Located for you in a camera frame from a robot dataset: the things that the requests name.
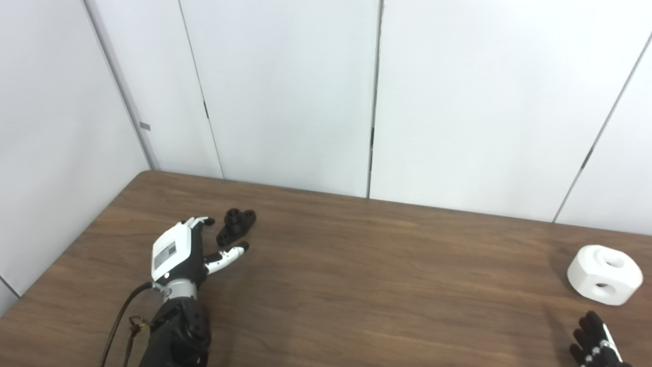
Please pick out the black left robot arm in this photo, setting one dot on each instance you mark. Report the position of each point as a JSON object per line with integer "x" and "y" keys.
{"x": 178, "y": 331}

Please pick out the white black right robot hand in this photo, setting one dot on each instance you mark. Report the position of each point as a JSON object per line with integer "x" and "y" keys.
{"x": 593, "y": 346}

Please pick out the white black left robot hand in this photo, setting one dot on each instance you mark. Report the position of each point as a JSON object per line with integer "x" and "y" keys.
{"x": 170, "y": 252}

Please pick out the black plastic holder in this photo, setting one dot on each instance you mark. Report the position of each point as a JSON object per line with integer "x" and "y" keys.
{"x": 234, "y": 227}

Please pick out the round white plastic piece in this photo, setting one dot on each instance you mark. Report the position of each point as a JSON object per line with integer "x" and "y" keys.
{"x": 591, "y": 272}

